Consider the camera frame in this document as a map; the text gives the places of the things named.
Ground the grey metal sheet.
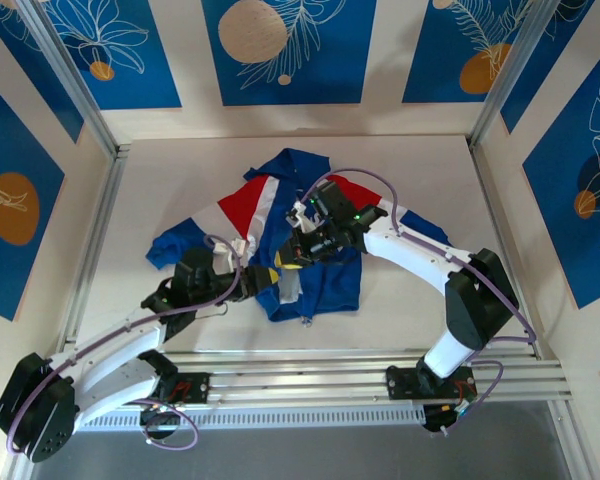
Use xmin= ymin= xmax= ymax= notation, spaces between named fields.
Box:
xmin=27 ymin=402 xmax=581 ymax=480

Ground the slotted grey cable duct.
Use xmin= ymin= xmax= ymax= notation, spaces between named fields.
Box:
xmin=77 ymin=403 xmax=427 ymax=432

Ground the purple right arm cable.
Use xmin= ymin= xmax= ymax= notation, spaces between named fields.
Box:
xmin=302 ymin=168 xmax=537 ymax=436

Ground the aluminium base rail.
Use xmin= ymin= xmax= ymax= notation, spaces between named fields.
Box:
xmin=67 ymin=349 xmax=574 ymax=404

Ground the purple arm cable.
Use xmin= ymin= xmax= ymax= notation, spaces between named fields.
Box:
xmin=7 ymin=233 xmax=246 ymax=454
xmin=302 ymin=168 xmax=537 ymax=436

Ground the aluminium frame post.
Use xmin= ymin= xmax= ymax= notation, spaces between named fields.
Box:
xmin=468 ymin=0 xmax=565 ymax=149
xmin=15 ymin=0 xmax=133 ymax=157

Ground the black cable connector bracket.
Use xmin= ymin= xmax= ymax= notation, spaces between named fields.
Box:
xmin=422 ymin=403 xmax=469 ymax=435
xmin=139 ymin=404 xmax=181 ymax=441

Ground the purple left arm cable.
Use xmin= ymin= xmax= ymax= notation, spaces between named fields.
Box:
xmin=7 ymin=233 xmax=246 ymax=454

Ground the blue floral wall panel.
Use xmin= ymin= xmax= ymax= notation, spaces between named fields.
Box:
xmin=499 ymin=0 xmax=599 ymax=135
xmin=42 ymin=0 xmax=183 ymax=111
xmin=0 ymin=72 xmax=66 ymax=322
xmin=201 ymin=0 xmax=379 ymax=107
xmin=0 ymin=0 xmax=85 ymax=145
xmin=402 ymin=0 xmax=539 ymax=105
xmin=522 ymin=37 xmax=600 ymax=310

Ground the aluminium table side rail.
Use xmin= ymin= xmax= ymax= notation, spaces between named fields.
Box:
xmin=7 ymin=143 xmax=133 ymax=480
xmin=467 ymin=137 xmax=581 ymax=480

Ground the blue red white jacket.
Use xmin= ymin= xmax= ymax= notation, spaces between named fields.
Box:
xmin=145 ymin=147 xmax=454 ymax=324

